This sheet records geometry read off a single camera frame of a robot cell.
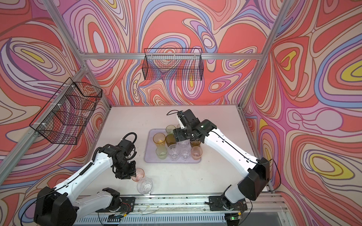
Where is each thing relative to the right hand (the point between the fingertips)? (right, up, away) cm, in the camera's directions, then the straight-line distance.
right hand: (181, 137), depth 76 cm
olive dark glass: (-8, -4, +17) cm, 19 cm away
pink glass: (+10, -12, +14) cm, 21 cm away
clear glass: (-5, -11, +14) cm, 19 cm away
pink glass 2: (-24, -22, +4) cm, 33 cm away
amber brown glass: (+9, -6, +18) cm, 21 cm away
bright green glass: (-9, +3, +22) cm, 24 cm away
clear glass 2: (-21, -28, +2) cm, 35 cm away
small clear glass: (+3, -13, +14) cm, 20 cm away
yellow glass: (-16, -4, +20) cm, 26 cm away
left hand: (-25, -21, 0) cm, 33 cm away
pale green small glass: (-13, -12, +14) cm, 22 cm away
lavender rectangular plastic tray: (-21, -13, +14) cm, 28 cm away
